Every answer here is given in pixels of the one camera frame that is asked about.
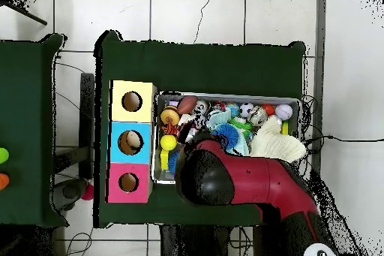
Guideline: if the wooden box with three holes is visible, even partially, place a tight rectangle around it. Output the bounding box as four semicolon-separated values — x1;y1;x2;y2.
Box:
104;80;158;204

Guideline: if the shallow clear mesh bin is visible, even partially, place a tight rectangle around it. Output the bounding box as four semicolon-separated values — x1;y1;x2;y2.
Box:
151;90;302;185

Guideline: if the brown toy football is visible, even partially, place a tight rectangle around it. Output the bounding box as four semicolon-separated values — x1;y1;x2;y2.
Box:
176;95;199;115

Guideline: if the wooden burger toy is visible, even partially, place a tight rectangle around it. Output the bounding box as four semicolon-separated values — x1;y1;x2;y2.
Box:
159;105;181;127

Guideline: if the teal knitted cloth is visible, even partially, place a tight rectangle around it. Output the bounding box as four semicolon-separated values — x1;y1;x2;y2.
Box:
206;108;251;156

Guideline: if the large blue spiky ball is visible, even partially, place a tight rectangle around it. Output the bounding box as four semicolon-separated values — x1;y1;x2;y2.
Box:
214;122;239;149

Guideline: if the small blue spiky ball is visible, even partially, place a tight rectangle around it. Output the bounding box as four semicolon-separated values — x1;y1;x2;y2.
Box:
167;150;180;176

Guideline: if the green spiky ball with eyes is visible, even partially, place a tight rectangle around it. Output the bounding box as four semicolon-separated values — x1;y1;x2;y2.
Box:
230;116;254;137

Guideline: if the black and white soccer ball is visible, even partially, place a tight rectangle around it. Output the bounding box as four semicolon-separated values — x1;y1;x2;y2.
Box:
238;101;255;119

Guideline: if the dark green table cloth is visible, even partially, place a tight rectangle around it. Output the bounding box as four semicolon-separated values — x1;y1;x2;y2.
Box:
93;29;307;233
0;33;68;227

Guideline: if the cream knitted cloth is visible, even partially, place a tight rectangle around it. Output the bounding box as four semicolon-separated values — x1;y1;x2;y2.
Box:
250;116;308;164

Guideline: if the white baseball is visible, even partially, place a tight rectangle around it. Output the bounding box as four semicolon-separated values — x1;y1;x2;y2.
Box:
274;103;294;121

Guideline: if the black upright panel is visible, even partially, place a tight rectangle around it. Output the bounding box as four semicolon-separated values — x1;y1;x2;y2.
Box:
79;72;95;180

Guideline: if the red ball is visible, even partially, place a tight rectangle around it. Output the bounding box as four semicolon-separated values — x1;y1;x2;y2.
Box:
79;183;95;201

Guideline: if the grey rounded object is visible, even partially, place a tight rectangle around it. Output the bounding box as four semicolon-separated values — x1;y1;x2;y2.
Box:
52;178;89;212

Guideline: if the orange round object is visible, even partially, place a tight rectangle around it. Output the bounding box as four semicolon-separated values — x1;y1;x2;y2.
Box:
0;173;11;191

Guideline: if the black rod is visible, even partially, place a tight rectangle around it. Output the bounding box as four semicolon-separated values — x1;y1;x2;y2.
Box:
0;0;48;26

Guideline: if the black cable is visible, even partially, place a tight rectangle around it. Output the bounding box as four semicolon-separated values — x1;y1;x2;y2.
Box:
304;134;384;146

